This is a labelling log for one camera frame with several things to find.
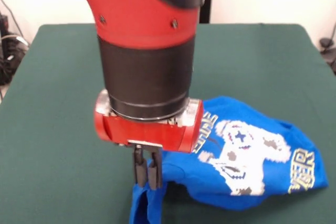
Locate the blue printed shirt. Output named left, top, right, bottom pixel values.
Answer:
left=128, top=95, right=330, bottom=224

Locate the dark green tablecloth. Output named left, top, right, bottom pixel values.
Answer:
left=0, top=23, right=336, bottom=224

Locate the black cable bundle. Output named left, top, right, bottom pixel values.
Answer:
left=0, top=0, right=30, bottom=86

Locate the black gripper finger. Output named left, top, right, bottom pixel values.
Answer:
left=147, top=150, right=162, bottom=190
left=133, top=145, right=145, bottom=188

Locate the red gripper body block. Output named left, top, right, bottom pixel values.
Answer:
left=93, top=89, right=204, bottom=154

